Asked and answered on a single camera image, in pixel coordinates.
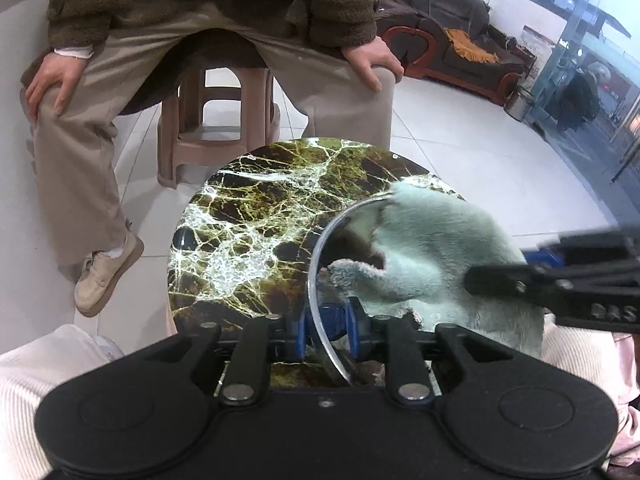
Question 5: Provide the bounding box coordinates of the dark covered scooter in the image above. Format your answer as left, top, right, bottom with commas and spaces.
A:
556, 60, 608, 133

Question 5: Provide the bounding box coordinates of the person's white ribbed trouser leg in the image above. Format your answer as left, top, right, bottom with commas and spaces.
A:
0, 324, 126, 480
542, 312, 626, 401

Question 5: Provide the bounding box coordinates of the white board panel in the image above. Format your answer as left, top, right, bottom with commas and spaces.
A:
492, 0, 563, 48

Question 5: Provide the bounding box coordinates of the round marble-top side table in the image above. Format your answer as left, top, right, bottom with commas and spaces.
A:
167, 137, 468, 388

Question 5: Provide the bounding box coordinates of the person's white shoe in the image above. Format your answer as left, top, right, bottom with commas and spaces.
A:
92, 335, 125, 361

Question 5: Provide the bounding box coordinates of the steel trash can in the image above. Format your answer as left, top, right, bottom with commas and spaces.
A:
502, 85, 535, 122

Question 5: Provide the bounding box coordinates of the person's pink jacket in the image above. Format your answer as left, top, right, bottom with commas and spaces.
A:
607, 332, 640, 466

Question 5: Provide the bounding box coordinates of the stainless steel bowl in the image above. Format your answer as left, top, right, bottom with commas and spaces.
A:
307, 192, 451, 388

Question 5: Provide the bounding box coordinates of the pink-brown plastic stool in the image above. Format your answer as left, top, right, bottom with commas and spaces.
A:
156, 67, 281, 190

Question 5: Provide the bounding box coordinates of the orange fringed cloth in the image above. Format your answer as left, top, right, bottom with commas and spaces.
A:
444, 27, 501, 64

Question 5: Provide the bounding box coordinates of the green fluffy cloth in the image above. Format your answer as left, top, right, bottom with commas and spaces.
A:
327, 180, 546, 361

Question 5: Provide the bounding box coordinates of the red-topped standing sign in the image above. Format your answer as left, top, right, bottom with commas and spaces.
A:
520, 25, 551, 81

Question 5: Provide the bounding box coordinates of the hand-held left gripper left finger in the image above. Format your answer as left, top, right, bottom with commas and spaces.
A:
142, 309, 308, 407

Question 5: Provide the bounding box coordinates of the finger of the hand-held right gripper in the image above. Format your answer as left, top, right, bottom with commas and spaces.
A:
522, 230, 640, 273
464, 262, 578, 307

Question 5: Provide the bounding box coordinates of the dark brown leather sofa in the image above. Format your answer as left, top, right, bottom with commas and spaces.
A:
385, 0, 533, 106
372, 0, 416, 68

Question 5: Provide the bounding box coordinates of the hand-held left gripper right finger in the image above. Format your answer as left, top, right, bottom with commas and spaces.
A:
345, 297, 515, 407

